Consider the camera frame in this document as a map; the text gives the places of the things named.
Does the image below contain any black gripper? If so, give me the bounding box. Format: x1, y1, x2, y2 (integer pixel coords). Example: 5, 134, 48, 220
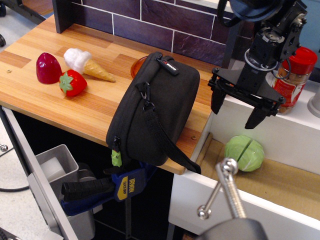
208, 57, 285, 129

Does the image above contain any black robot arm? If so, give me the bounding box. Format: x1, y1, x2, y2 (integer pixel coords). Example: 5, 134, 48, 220
208, 0, 307, 130

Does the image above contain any black zipper bag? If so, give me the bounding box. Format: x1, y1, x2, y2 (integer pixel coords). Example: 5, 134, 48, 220
106, 52, 201, 173

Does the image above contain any green zipper pull tab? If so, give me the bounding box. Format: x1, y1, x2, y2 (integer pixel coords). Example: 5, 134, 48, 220
111, 149, 122, 167

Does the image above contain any green toy cabbage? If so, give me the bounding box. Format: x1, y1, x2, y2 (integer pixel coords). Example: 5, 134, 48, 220
224, 135, 265, 172

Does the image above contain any red-lidded snack jar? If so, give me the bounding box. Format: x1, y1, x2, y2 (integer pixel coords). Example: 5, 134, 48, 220
271, 46, 318, 115

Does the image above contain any white sink basin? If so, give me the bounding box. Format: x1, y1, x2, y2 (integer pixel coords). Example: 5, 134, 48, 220
167, 79, 320, 240

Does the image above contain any orange plastic dish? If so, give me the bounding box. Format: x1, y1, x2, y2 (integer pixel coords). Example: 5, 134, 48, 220
130, 56, 147, 78

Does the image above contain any toy ice cream cone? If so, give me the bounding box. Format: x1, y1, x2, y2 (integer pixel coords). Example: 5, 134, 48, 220
63, 48, 116, 83

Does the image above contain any red toy strawberry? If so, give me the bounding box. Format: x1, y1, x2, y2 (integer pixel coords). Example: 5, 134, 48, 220
59, 69, 88, 97

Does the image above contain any blue Irwin bar clamp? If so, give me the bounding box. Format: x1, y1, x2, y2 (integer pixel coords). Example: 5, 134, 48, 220
60, 162, 157, 216

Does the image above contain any dark red toy fruit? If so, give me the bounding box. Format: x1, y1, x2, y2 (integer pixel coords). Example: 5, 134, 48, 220
36, 52, 62, 85

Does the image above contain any grey metal bin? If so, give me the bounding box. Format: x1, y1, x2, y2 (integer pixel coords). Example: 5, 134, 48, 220
34, 144, 97, 240

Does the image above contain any black bag strap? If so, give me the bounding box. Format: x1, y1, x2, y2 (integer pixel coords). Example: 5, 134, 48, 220
135, 82, 202, 175

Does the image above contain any black cable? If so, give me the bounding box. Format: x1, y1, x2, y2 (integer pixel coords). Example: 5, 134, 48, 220
0, 184, 30, 193

